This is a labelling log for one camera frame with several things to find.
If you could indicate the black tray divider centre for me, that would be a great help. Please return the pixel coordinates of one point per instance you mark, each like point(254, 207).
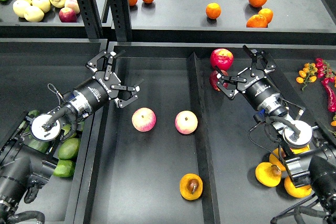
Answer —
point(202, 143)

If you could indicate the yellow pear in pile upper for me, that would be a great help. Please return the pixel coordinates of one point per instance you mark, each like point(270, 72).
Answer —
point(275, 161)

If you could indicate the bright red apple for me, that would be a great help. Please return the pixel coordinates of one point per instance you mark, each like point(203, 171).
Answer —
point(222, 58)

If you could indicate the pale yellow apple front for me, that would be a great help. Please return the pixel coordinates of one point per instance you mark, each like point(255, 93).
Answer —
point(33, 14)

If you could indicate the yellow pear in pile bottom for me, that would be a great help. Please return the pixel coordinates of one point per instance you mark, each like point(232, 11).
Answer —
point(297, 192)

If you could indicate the black shelf post right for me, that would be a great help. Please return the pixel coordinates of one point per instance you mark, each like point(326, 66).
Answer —
point(121, 19)

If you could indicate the orange at shelf edge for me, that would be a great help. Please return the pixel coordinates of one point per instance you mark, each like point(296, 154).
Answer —
point(257, 21)

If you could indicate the black shelf post left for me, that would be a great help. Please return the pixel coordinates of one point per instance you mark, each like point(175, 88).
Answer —
point(91, 19)

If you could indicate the long dark green avocado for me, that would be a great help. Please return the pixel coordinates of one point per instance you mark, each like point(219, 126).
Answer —
point(39, 145)

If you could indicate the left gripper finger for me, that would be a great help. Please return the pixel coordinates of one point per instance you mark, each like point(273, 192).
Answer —
point(126, 94)
point(101, 64)

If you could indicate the orange on shelf right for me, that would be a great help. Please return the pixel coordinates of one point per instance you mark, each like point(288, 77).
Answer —
point(268, 13)

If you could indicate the orange on shelf middle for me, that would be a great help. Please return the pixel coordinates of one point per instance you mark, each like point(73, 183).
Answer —
point(213, 10)

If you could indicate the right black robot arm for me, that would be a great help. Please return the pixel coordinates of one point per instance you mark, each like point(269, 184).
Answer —
point(307, 152)

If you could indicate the yellow apple with stem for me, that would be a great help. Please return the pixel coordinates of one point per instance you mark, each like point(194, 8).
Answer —
point(58, 3)

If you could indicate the red cherry tomato bunch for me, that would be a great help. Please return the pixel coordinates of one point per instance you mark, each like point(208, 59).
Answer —
point(324, 70)

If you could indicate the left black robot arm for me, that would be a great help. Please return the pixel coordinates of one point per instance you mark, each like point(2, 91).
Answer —
point(27, 152)

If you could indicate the orange cherry tomato bunch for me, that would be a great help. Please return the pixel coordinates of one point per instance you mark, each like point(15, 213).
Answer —
point(307, 75)

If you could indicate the pink apple left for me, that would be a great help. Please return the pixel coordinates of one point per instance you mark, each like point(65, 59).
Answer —
point(143, 119)

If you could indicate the black shelf post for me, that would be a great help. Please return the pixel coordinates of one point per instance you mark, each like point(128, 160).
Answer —
point(121, 19)
point(91, 19)

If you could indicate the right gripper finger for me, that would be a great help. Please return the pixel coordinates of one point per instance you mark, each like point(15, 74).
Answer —
point(265, 58)
point(223, 79)

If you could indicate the red chili pepper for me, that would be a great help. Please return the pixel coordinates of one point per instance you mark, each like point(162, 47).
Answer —
point(330, 94)

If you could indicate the red apple on shelf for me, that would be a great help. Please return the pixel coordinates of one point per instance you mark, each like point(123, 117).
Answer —
point(67, 15)

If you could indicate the pale yellow apple middle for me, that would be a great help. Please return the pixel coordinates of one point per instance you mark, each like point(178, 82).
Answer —
point(44, 5)

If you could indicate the pink apple right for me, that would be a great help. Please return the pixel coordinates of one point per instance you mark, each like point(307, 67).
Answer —
point(186, 122)

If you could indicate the pink peach on shelf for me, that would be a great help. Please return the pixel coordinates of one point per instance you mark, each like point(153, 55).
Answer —
point(73, 4)

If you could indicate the dark red apple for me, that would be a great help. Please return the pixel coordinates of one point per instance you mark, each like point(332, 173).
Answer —
point(213, 79)

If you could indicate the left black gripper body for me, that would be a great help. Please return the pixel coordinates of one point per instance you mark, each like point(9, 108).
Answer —
point(93, 93)

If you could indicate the pink apple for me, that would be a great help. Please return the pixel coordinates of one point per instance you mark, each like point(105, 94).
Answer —
point(186, 122)
point(143, 119)

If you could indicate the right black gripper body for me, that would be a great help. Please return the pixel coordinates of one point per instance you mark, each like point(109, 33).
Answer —
point(259, 91)

